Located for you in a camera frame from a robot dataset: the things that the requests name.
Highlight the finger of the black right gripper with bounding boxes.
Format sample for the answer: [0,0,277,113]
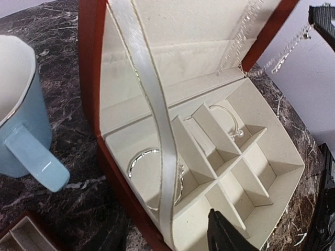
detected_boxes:
[308,5,335,51]

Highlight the light blue mug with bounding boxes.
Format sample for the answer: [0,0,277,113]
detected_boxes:
[1,35,70,192]

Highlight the silver chain necklace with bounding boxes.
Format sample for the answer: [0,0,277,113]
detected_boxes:
[216,0,314,76]

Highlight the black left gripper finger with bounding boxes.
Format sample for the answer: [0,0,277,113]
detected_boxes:
[207,209,258,251]

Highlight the brown jewelry tray insert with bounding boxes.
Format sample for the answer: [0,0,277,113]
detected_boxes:
[1,211,66,250]

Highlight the silver bangle bracelet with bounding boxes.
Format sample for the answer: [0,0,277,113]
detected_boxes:
[128,147,185,211]

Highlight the brown jewelry box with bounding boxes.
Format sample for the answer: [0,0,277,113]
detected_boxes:
[78,1,305,250]

